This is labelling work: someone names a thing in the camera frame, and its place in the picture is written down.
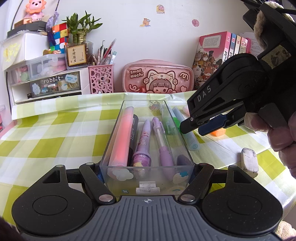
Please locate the white rabbit drawer organizer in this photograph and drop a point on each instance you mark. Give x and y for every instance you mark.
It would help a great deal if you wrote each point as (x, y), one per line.
(65, 83)

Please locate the pink comic box set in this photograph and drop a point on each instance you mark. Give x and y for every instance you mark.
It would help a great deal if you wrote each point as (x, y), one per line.
(213, 50)

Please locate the purple cartoon character pen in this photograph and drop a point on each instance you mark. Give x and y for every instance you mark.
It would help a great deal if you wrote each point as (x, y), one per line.
(141, 157)

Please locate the black marker pen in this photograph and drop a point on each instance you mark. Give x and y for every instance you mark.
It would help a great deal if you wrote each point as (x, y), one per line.
(133, 136)

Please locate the open white book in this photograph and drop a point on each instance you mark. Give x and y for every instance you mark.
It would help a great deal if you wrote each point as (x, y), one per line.
(253, 46)

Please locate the clear plastic organizer tray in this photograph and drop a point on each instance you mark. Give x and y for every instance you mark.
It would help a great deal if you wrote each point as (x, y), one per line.
(155, 179)

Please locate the green highlighter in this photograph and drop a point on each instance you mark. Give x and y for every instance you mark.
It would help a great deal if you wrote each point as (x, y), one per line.
(170, 123)

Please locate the lucky bamboo plant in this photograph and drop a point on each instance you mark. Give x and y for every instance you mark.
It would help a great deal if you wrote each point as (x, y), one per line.
(80, 27)

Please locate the pink perforated pen holder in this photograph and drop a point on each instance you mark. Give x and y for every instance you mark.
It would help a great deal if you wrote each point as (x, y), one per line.
(101, 78)

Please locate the green checked tablecloth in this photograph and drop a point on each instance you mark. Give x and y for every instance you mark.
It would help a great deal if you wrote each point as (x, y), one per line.
(74, 130)

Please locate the black flat box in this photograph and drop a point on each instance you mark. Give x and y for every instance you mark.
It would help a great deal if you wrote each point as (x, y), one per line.
(36, 26)

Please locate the framed calligraphy plaque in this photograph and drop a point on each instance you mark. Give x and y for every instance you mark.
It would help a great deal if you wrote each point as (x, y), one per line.
(75, 56)

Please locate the clear lidded plastic box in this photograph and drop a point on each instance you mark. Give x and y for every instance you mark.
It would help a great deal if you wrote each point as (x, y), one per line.
(46, 65)

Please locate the pink orange highlighter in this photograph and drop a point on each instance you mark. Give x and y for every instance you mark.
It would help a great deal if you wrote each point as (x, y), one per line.
(120, 150)

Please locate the pink cat pencil case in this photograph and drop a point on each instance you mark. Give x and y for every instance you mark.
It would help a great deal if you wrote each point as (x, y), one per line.
(157, 76)

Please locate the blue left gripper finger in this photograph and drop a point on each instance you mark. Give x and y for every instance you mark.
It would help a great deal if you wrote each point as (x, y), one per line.
(182, 160)
(99, 174)

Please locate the colourful rubik's cube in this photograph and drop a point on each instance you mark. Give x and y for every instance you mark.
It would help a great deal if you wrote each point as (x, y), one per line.
(59, 37)

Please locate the light blue highlighter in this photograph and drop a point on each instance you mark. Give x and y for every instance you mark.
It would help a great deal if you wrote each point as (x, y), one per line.
(190, 138)

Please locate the red pen in holder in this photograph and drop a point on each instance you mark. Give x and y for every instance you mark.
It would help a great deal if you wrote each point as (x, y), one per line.
(107, 52)

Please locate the purple mechanical pencil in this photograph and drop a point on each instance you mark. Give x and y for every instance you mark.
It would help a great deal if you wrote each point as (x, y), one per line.
(164, 150)

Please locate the pink lion figurine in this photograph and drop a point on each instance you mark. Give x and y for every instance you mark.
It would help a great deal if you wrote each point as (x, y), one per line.
(34, 9)

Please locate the person's right hand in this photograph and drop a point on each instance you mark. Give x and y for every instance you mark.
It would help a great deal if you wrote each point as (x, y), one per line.
(281, 139)

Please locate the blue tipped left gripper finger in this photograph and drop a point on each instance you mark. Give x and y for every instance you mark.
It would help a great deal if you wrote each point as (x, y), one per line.
(218, 122)

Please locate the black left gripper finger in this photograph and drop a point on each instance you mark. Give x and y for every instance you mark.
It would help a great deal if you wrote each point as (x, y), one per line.
(195, 122)

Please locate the dirty white eraser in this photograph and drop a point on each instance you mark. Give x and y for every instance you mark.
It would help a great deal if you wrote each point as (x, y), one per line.
(249, 162)

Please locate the white storage box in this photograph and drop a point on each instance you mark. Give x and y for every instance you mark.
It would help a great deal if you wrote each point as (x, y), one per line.
(22, 46)

